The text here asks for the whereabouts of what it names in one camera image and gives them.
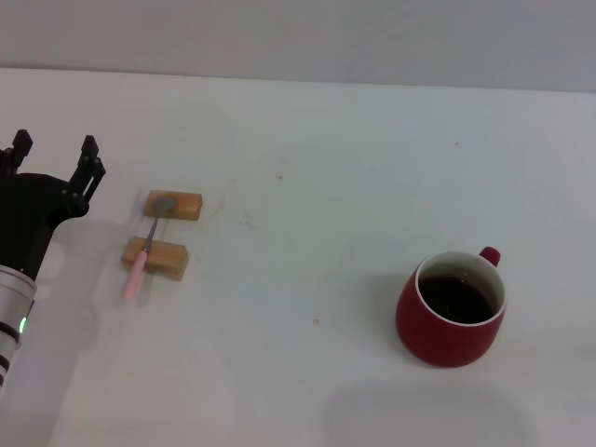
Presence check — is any dark brown coffee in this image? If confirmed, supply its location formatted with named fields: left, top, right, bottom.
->
left=417, top=275, right=497, bottom=325

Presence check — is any pink handled metal spoon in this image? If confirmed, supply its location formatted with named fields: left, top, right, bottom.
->
left=121, top=195, right=178, bottom=302

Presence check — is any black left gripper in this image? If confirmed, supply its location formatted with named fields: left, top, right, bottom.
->
left=0, top=129, right=107, bottom=281

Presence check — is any notched wooden block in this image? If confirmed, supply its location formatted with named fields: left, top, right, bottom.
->
left=120, top=236, right=190, bottom=283

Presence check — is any red ceramic cup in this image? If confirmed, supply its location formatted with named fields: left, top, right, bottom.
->
left=395, top=246, right=508, bottom=370

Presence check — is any stained wooden block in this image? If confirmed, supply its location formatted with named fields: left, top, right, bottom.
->
left=142, top=189, right=206, bottom=222

